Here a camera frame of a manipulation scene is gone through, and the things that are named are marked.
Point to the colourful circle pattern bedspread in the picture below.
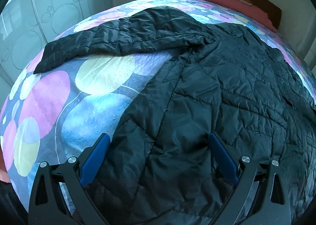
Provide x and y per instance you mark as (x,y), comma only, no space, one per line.
(54,115)

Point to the red pillow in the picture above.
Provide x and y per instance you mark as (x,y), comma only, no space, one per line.
(251,11)

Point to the black quilted puffer jacket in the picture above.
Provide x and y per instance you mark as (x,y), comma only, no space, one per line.
(221,78)

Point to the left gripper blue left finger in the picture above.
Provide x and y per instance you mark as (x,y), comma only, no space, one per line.
(47,204)

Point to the grey curtain right wall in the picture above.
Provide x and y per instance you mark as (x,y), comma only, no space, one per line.
(310,58)

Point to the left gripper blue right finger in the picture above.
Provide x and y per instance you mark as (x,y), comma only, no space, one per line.
(258,195)

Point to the frosted glass wardrobe door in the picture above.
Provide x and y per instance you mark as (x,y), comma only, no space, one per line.
(28,25)

